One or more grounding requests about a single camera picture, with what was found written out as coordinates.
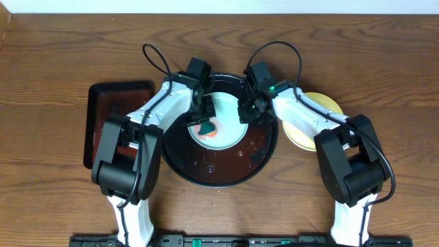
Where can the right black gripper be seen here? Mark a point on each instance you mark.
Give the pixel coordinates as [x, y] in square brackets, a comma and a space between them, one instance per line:
[245, 116]

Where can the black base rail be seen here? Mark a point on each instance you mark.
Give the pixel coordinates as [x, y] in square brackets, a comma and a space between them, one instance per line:
[203, 241]

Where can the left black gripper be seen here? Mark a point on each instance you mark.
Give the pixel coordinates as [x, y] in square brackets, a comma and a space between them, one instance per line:
[210, 103]

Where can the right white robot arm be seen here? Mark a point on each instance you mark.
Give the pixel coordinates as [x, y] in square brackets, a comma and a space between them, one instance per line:
[352, 164]

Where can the round black tray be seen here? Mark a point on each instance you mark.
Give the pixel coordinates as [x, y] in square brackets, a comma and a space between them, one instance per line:
[221, 168]

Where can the black rectangular tray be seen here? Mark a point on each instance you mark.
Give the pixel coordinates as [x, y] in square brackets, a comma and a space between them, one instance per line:
[107, 98]

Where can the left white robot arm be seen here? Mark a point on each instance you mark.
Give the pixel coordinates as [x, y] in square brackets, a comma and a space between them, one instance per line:
[128, 155]

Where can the pale green plate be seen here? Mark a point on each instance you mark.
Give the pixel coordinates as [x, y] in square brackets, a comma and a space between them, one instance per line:
[228, 129]

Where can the yellow plate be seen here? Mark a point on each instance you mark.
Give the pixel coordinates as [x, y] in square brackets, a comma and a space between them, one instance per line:
[296, 136]

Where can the green scrubbing sponge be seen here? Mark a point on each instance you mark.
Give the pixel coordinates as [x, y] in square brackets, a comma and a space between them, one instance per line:
[207, 129]

